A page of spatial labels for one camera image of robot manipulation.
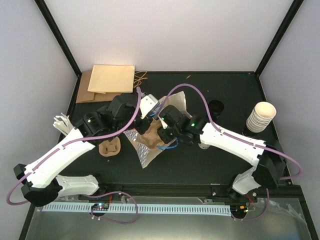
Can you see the brown kraft paper bag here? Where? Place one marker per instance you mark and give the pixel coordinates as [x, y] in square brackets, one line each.
[85, 96]

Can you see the stack of white paper cups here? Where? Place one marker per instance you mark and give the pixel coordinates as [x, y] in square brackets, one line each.
[260, 117]

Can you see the brown pulp cup carrier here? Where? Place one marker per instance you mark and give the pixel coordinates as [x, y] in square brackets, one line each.
[109, 148]
[150, 138]

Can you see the blue checkered paper bag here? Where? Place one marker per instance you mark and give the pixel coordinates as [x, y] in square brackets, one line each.
[145, 155]

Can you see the black corner frame post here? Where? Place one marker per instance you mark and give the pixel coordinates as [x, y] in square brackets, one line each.
[283, 27]
[48, 17]

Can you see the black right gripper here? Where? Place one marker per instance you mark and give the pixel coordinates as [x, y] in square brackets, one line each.
[166, 139]

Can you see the black corner frame post right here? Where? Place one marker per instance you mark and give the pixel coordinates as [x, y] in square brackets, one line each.
[283, 27]

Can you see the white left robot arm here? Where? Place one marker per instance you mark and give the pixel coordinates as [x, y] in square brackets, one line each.
[41, 180]

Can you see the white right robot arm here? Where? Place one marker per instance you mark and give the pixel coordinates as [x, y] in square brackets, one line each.
[266, 167]

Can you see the white paper coffee cup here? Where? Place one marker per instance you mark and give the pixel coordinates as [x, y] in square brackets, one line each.
[203, 146]

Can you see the black corner frame post left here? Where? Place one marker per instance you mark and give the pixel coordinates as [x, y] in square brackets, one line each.
[48, 17]

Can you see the small electronics board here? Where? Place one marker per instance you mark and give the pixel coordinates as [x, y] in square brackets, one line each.
[100, 207]

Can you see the light blue slotted cable duct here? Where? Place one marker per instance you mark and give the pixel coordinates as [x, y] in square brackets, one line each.
[130, 208]

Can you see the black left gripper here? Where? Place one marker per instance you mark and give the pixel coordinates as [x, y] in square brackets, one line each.
[142, 129]

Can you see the stack of black lids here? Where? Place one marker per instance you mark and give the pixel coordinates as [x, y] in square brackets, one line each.
[216, 107]

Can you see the light tan paper bag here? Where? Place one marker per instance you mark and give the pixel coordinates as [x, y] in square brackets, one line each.
[112, 79]

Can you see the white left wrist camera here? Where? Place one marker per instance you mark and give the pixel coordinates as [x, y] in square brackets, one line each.
[147, 104]

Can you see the white wrapped stirrers bundle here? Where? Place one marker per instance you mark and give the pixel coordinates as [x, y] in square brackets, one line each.
[63, 124]

